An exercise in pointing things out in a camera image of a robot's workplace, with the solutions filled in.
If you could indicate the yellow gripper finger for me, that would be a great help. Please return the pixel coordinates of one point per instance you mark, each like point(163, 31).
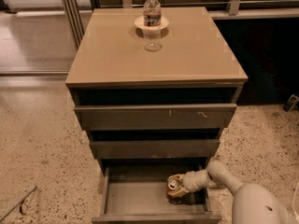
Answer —
point(181, 192)
point(177, 177)

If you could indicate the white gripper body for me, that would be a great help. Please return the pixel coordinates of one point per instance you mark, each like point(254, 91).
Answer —
point(191, 182)

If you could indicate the red coke can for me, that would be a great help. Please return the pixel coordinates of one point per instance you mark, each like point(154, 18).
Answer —
point(171, 188)

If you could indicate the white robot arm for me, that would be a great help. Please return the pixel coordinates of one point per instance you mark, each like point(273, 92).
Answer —
point(252, 203)

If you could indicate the grey middle drawer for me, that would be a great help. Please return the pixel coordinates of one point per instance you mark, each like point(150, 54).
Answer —
point(154, 149)

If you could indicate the grey open bottom drawer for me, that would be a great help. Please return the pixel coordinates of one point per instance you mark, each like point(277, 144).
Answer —
point(136, 194)

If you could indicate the grey top drawer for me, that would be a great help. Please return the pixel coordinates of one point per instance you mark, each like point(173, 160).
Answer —
point(154, 117)

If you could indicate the grey drawer cabinet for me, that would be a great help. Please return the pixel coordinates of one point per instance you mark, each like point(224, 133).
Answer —
point(194, 66)

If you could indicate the small dark floor device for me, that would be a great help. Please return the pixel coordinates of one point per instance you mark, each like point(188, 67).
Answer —
point(291, 103)

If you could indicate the metal rod on floor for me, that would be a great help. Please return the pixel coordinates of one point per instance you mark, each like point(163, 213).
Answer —
point(18, 203)

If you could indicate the white small plate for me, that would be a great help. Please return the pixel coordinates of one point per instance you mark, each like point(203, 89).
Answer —
point(139, 22)

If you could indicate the clear plastic water bottle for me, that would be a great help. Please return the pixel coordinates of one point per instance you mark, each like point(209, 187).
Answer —
point(152, 25)

